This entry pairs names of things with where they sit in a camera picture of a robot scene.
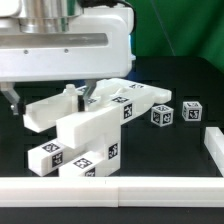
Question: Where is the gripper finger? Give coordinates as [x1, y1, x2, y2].
[0, 82, 25, 115]

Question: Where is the white chair back frame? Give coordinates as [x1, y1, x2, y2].
[23, 78, 172, 149]

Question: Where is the white fence rail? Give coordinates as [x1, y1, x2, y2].
[0, 177, 224, 207]
[204, 127, 224, 177]

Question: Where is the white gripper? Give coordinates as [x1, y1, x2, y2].
[0, 7, 134, 112]

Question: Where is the white right fence rail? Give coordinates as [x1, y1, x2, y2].
[204, 127, 224, 177]

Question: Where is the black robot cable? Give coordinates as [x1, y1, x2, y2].
[78, 0, 138, 41]

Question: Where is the white front fence rail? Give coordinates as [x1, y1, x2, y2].
[0, 177, 224, 207]

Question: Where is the white chair seat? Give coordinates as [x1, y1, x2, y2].
[85, 127, 121, 177]

